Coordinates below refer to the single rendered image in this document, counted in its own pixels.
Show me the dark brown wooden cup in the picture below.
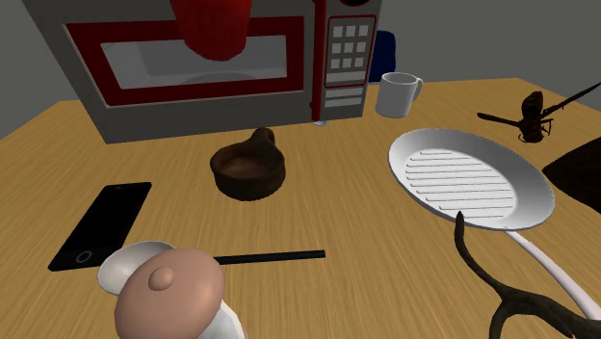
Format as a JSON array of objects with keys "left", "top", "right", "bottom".
[{"left": 209, "top": 126, "right": 287, "bottom": 202}]

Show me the white mug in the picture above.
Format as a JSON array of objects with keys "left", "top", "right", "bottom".
[{"left": 375, "top": 71, "right": 424, "bottom": 119}]

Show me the grey microwave with red trim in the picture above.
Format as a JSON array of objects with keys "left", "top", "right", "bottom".
[{"left": 20, "top": 0, "right": 384, "bottom": 144}]

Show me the dark blue object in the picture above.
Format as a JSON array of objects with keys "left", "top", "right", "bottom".
[{"left": 367, "top": 30, "right": 398, "bottom": 85}]

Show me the white grill pan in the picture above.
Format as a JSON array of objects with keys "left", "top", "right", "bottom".
[{"left": 387, "top": 127, "right": 601, "bottom": 322}]

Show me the red rounded cylinder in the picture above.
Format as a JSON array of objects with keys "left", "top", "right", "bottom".
[{"left": 170, "top": 0, "right": 253, "bottom": 63}]

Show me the black smartphone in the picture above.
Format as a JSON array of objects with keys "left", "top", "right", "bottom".
[{"left": 47, "top": 181, "right": 153, "bottom": 273}]

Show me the brown insect figure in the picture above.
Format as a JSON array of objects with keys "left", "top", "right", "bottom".
[{"left": 476, "top": 81, "right": 601, "bottom": 144}]

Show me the dark brown antler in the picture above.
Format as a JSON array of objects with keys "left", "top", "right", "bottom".
[{"left": 454, "top": 210, "right": 601, "bottom": 339}]

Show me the white ladle with black handle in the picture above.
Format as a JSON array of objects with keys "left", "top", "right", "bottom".
[{"left": 96, "top": 240, "right": 327, "bottom": 298}]

